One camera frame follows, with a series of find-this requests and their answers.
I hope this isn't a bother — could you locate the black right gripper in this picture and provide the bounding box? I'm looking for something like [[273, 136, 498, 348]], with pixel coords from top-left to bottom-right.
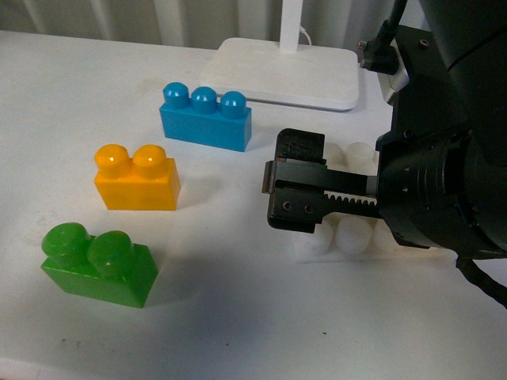
[[262, 76, 506, 260]]

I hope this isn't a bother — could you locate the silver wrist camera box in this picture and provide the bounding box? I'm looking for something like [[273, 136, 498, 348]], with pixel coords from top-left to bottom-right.
[[377, 41, 410, 105]]

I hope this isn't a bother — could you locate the blue three-stud toy block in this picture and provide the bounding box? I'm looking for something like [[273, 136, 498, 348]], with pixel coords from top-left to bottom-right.
[[159, 82, 252, 152]]

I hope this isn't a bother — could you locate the yellow two-stud toy block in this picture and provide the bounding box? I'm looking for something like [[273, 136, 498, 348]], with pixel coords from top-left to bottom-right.
[[94, 144, 181, 211]]

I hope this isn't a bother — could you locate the green two-stud toy block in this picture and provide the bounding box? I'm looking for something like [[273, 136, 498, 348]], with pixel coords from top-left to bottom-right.
[[41, 222, 158, 308]]

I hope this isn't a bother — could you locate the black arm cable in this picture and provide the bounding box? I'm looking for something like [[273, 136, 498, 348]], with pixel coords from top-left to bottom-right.
[[455, 256, 507, 310]]

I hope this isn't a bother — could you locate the black camera cable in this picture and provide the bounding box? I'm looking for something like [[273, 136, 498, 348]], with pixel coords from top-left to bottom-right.
[[356, 0, 409, 74]]

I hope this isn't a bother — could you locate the white desk lamp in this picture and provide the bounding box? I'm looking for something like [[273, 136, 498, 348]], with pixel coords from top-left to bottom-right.
[[200, 1, 359, 111]]

